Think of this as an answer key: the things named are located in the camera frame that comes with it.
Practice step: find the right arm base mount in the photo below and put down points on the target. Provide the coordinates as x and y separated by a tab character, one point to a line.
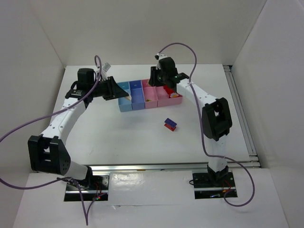
205	189

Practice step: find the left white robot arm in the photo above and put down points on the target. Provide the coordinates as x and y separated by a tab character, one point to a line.
47	151

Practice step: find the red white lego piece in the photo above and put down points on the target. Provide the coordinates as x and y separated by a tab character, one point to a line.
173	95

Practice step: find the red lego brick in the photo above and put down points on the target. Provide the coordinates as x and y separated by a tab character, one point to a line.
168	90

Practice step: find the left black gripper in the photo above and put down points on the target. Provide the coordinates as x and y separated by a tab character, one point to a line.
109	87

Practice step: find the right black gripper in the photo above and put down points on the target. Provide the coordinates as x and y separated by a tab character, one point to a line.
153	76

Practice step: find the dark blue bin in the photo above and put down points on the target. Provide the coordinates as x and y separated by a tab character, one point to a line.
136	89

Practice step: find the light blue bin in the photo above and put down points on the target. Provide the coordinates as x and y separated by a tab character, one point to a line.
125	104

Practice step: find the aluminium front rail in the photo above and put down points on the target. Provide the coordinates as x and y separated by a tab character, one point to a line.
149	167

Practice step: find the small pink bin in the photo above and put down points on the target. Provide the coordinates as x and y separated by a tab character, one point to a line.
149	92

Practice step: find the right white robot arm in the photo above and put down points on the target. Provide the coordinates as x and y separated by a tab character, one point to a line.
214	113

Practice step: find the large pink bin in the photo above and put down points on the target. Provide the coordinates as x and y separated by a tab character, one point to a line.
164	100

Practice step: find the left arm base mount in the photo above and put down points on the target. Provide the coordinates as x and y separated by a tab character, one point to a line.
96	190

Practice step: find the red lego under blue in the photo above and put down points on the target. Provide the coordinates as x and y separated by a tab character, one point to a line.
170	127

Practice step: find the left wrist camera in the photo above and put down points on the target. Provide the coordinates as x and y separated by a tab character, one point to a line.
105	67

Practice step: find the blue lego brick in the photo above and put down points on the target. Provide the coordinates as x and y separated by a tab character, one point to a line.
170	122

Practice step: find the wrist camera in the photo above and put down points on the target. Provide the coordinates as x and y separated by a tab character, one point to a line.
159	56
105	67

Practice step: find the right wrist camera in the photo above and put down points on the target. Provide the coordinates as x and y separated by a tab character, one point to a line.
159	56

